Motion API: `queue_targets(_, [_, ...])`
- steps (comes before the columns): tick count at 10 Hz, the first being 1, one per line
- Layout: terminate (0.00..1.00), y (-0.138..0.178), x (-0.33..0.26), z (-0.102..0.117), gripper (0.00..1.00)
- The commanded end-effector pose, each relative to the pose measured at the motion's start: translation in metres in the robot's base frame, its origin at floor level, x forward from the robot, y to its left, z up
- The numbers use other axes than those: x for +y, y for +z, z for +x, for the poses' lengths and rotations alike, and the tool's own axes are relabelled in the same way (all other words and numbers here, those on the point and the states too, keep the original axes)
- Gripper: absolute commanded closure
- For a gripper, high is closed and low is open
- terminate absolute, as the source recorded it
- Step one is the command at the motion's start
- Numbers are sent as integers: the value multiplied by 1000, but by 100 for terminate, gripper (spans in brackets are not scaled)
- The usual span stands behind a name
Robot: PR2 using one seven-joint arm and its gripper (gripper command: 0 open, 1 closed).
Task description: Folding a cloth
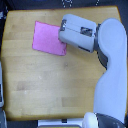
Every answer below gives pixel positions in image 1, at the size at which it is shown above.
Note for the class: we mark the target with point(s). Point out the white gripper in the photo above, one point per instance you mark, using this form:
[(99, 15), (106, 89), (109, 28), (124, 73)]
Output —
[(78, 32)]

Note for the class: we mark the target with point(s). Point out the pink square cloth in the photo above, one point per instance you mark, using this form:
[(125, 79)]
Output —
[(45, 39)]

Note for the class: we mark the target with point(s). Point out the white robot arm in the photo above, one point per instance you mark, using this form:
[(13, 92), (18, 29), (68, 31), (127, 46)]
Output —
[(109, 40)]

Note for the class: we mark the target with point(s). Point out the grey object at left edge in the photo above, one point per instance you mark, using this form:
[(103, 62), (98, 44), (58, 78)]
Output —
[(1, 88)]

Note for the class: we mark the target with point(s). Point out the white box at bottom edge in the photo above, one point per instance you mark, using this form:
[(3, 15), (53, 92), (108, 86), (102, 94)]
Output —
[(61, 122)]

